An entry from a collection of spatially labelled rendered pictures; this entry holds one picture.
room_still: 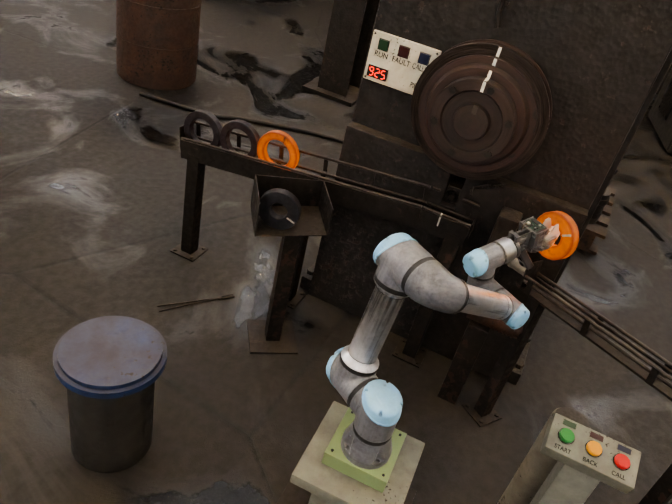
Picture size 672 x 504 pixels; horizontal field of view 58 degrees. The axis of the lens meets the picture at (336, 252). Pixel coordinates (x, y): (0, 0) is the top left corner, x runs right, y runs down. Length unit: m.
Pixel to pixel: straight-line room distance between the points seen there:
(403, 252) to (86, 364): 0.96
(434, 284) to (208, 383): 1.20
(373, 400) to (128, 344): 0.76
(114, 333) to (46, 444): 0.48
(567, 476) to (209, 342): 1.44
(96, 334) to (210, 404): 0.58
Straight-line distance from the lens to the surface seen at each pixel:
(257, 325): 2.68
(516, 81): 2.11
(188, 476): 2.19
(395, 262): 1.55
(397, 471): 1.94
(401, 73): 2.36
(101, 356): 1.93
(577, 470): 1.88
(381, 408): 1.70
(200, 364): 2.50
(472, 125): 2.09
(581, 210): 2.38
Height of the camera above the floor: 1.81
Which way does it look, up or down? 34 degrees down
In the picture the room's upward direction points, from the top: 14 degrees clockwise
